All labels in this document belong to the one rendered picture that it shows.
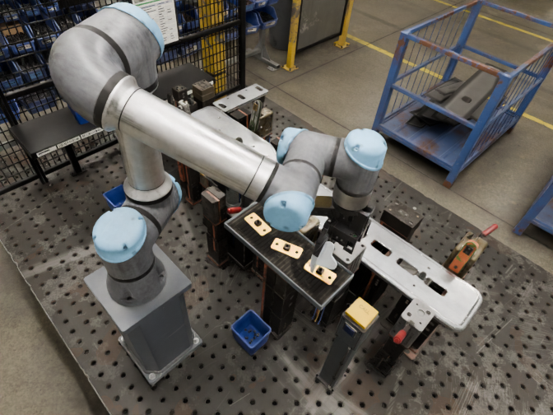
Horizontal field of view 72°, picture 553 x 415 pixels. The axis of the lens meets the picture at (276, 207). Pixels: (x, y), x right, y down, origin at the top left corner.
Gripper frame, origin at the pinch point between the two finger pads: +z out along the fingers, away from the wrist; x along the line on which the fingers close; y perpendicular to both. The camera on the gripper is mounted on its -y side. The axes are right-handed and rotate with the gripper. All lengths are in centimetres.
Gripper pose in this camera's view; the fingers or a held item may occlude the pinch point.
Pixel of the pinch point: (325, 250)
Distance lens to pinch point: 95.0
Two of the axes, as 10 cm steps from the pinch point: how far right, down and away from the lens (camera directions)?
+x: 5.9, -5.7, 5.7
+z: -0.7, 6.7, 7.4
